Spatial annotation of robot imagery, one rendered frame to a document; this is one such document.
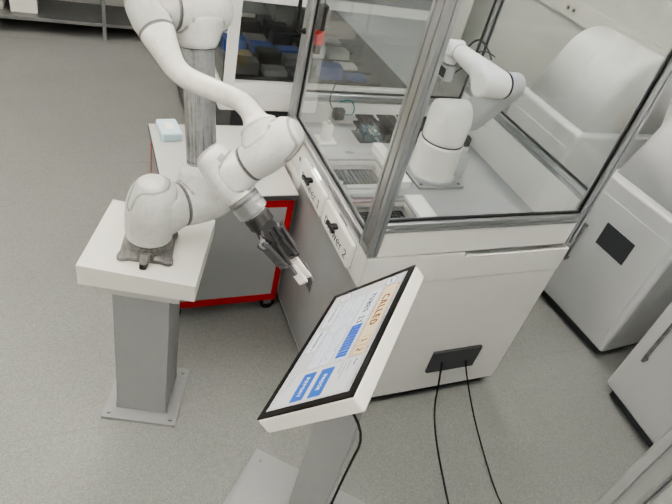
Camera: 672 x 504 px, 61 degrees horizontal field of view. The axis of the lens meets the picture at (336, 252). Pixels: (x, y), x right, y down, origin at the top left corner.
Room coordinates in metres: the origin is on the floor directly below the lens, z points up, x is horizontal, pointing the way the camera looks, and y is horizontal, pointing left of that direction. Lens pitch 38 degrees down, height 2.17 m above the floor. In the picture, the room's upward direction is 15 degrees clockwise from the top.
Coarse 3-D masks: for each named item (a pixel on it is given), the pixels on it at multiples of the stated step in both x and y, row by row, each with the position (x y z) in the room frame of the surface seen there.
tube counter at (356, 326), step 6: (360, 318) 1.10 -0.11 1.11; (354, 324) 1.08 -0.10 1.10; (360, 324) 1.07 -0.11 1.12; (354, 330) 1.05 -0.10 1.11; (348, 336) 1.03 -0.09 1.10; (354, 336) 1.02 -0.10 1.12; (348, 342) 1.00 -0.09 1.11; (342, 348) 0.98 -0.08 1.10; (348, 348) 0.97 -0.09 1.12; (336, 354) 0.97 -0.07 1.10; (342, 354) 0.96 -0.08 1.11; (336, 360) 0.94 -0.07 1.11
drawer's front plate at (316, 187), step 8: (304, 160) 2.15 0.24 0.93; (304, 168) 2.13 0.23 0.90; (312, 168) 2.09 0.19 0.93; (312, 176) 2.05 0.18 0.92; (304, 184) 2.10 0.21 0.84; (312, 184) 2.03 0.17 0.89; (320, 184) 1.99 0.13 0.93; (320, 192) 1.95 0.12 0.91; (312, 200) 2.00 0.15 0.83; (320, 200) 1.94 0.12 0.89; (320, 208) 1.92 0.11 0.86; (320, 216) 1.92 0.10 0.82
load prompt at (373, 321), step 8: (384, 288) 1.21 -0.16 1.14; (392, 288) 1.19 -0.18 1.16; (384, 296) 1.17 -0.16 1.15; (376, 304) 1.14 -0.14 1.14; (384, 304) 1.12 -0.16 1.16; (376, 312) 1.09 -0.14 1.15; (384, 312) 1.08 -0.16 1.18; (368, 320) 1.07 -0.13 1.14; (376, 320) 1.05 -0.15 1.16; (368, 328) 1.03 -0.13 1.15; (376, 328) 1.01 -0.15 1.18; (360, 336) 1.01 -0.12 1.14; (368, 336) 0.99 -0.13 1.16; (360, 344) 0.97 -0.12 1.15; (368, 344) 0.95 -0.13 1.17; (352, 352) 0.95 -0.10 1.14; (360, 352) 0.93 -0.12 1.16
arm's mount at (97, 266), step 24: (120, 216) 1.56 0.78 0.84; (96, 240) 1.41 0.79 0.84; (120, 240) 1.44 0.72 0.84; (192, 240) 1.55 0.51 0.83; (96, 264) 1.30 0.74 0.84; (120, 264) 1.33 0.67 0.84; (192, 264) 1.43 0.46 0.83; (120, 288) 1.29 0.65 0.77; (144, 288) 1.30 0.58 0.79; (168, 288) 1.31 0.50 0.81; (192, 288) 1.33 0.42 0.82
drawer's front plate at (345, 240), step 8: (328, 200) 1.89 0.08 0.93; (328, 208) 1.86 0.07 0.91; (328, 216) 1.85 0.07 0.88; (336, 216) 1.80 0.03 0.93; (344, 224) 1.76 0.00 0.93; (328, 232) 1.82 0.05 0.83; (336, 232) 1.76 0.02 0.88; (344, 232) 1.71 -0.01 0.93; (344, 240) 1.70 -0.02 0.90; (352, 240) 1.67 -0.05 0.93; (336, 248) 1.73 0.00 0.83; (344, 248) 1.68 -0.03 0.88; (352, 248) 1.64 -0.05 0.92; (344, 256) 1.67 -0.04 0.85; (352, 256) 1.65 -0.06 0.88; (344, 264) 1.65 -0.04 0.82
